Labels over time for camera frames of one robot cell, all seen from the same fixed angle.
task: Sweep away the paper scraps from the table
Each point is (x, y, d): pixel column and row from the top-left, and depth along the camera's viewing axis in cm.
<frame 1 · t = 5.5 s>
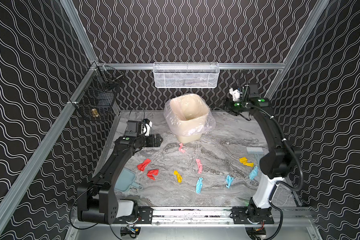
left hand: (159, 139, 84), fingers open
right hand: (221, 107, 85), fingers open
clear plastic bin liner: (209, 126, 88), point 20 cm above the table
pink paper scrap near bin: (180, 147, 100), point 2 cm above the table
pink paper scrap centre: (199, 166, 92), point 2 cm above the table
yellow paper scrap right: (244, 160, 95), on the table

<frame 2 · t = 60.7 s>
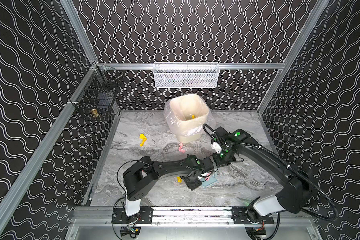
left hand: (195, 187, 80), fingers closed
right hand: (218, 165, 78), fingers closed
yellow paper scrap right: (193, 116, 106), point 10 cm above the table
yellow paper scrap far left: (144, 138, 105), point 2 cm above the table
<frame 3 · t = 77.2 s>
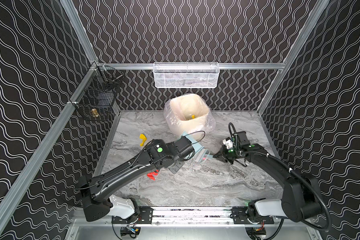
left hand: (177, 161, 68), fingers closed
right hand: (214, 156, 85), fingers closed
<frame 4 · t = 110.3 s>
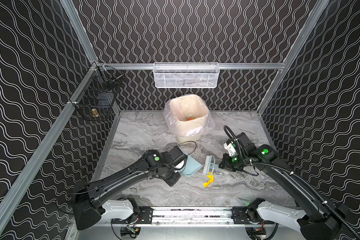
left hand: (177, 180, 70), fingers closed
right hand: (219, 166, 73), fingers closed
yellow paper scrap far left: (211, 179, 87), on the table
pale green dustpan: (192, 166, 83), point 10 cm above the table
